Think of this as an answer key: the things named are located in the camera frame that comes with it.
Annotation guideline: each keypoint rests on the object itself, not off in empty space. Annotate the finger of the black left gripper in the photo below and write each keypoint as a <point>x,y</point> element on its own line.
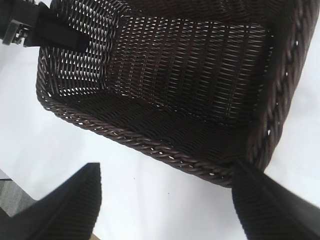
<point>57,33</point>

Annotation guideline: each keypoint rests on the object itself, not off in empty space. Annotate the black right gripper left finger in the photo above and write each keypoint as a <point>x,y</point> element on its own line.
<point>62,215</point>

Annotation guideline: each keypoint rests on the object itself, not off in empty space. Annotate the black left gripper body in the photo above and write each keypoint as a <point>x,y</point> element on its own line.
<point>15,15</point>

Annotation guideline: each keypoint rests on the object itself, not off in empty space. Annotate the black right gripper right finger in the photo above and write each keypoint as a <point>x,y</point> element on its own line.
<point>275,212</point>

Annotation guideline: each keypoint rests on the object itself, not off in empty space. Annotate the dark brown wicker basket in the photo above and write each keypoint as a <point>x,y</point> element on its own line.
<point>175,75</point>

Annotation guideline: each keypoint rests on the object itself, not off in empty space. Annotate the tan cardboard box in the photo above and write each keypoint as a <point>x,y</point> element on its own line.
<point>96,238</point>

